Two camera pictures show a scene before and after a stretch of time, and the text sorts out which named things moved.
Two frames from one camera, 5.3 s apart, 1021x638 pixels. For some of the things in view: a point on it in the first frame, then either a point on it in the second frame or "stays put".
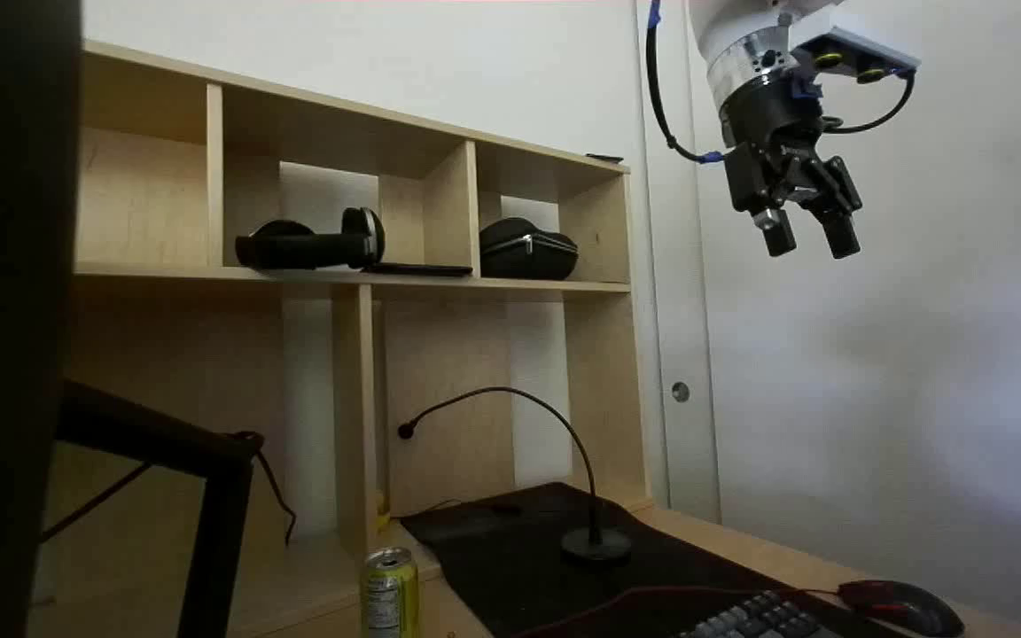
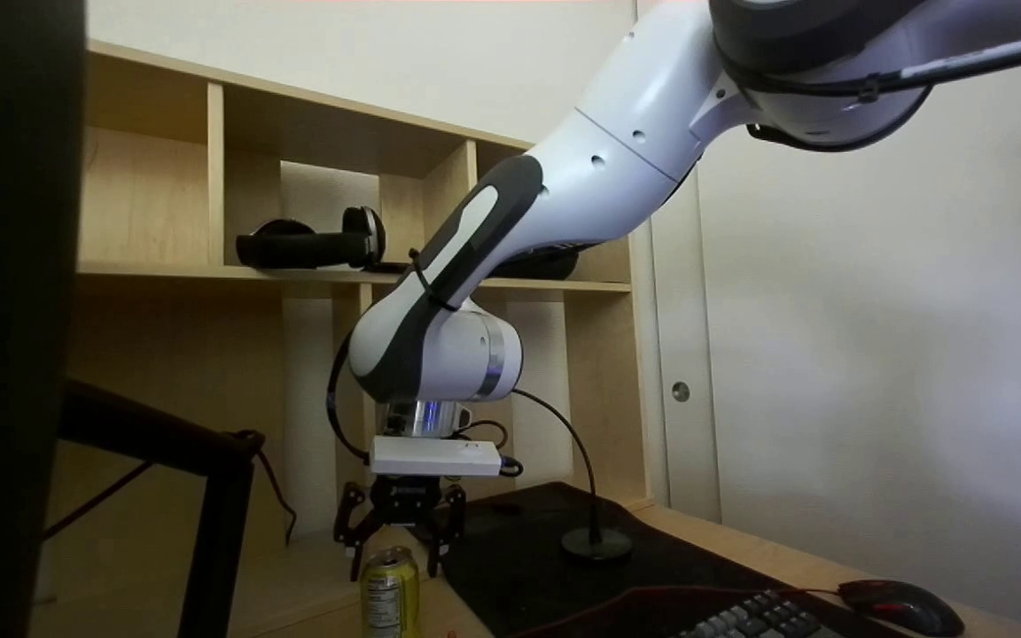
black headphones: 290,246 stays put
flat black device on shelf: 420,270 stays put
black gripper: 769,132 to 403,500
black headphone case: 520,250 stays put
